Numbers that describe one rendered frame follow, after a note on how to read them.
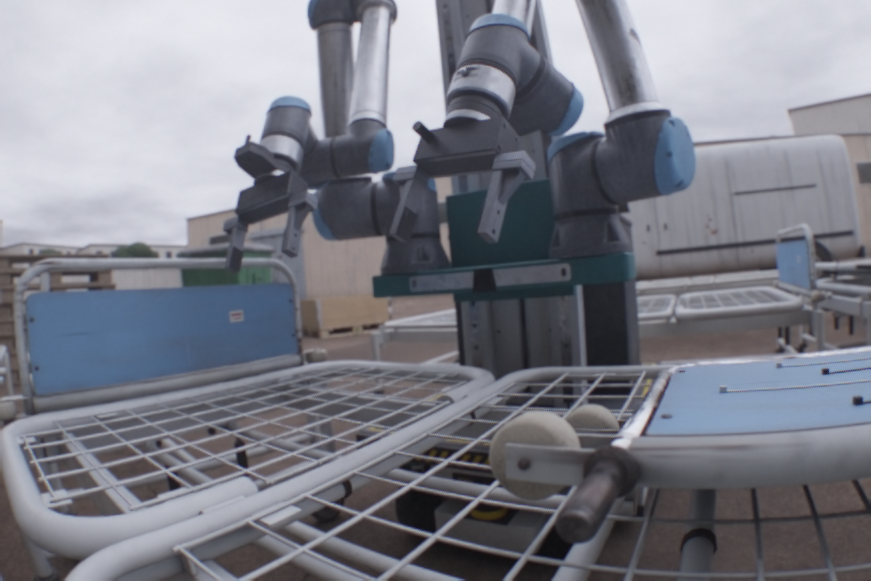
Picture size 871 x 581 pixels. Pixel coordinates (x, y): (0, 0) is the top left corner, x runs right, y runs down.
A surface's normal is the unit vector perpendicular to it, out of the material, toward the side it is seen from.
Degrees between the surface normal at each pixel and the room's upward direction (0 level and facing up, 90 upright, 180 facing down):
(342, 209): 100
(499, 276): 90
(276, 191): 67
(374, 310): 90
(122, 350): 90
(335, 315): 90
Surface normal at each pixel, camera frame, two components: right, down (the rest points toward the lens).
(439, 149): -0.58, -0.40
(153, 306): 0.84, -0.09
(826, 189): -0.44, -0.04
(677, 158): 0.59, 0.00
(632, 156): -0.76, 0.16
